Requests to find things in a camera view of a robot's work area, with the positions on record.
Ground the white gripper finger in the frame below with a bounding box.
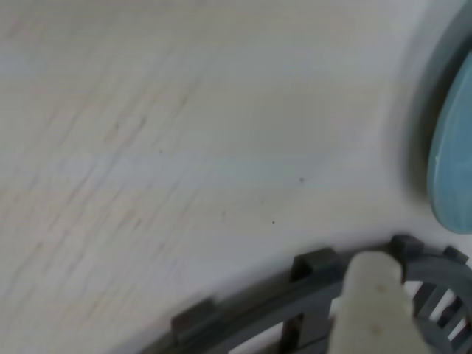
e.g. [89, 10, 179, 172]
[327, 250, 426, 354]

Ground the grey circular toy track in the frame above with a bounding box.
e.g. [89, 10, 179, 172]
[142, 234, 472, 354]

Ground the round blue dish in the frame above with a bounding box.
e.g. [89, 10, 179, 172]
[423, 10, 472, 236]

